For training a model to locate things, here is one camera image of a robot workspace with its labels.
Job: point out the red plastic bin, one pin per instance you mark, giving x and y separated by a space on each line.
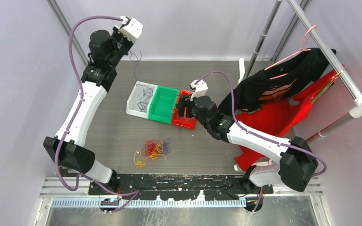
183 122

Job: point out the white plastic bin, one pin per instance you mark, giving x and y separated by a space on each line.
138 103

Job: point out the black t-shirt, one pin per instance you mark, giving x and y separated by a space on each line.
284 80

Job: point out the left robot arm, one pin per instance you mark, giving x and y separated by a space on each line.
67 146

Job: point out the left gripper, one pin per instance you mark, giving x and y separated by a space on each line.
116 33

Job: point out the metal clothes rack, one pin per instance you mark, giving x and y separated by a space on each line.
356 112

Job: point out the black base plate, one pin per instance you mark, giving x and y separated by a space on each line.
186 187

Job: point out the pink clothes hanger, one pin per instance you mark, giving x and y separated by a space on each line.
302 49

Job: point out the green clothes hanger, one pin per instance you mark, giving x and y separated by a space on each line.
315 98

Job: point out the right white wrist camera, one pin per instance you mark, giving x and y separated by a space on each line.
199 88

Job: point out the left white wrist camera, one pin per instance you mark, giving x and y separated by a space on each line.
131 28

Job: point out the green plastic bin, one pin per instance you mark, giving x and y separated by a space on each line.
163 104

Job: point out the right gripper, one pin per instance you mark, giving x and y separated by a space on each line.
181 106

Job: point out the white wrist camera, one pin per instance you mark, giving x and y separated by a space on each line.
131 28
199 88

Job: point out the red t-shirt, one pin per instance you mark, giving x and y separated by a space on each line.
279 117

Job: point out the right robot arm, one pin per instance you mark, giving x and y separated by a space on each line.
294 164

